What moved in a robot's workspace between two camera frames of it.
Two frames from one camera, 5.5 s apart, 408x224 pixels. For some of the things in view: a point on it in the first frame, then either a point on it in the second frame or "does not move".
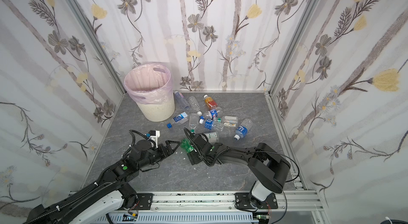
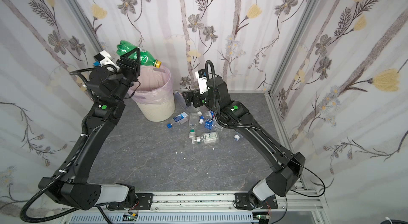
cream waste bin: [157, 112] does not move
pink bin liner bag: [150, 83] does not move
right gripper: [197, 149] to [195, 97]
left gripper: [163, 151] to [128, 65]
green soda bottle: [185, 144] to [123, 47]
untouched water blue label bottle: [178, 119] does not move
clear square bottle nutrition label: [212, 137] does not move
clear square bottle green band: [194, 119] does not move
